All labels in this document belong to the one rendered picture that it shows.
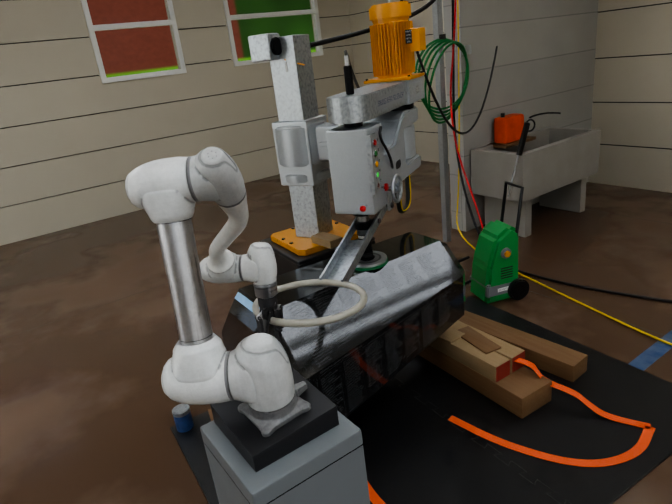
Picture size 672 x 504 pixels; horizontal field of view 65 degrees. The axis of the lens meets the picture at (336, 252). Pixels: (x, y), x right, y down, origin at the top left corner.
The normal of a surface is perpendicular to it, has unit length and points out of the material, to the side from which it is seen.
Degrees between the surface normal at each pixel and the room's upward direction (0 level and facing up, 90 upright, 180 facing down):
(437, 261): 45
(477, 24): 90
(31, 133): 90
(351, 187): 90
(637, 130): 90
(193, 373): 78
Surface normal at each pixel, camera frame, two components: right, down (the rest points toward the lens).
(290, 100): -0.47, 0.37
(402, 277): 0.34, -0.50
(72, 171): 0.58, 0.23
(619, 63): -0.81, 0.29
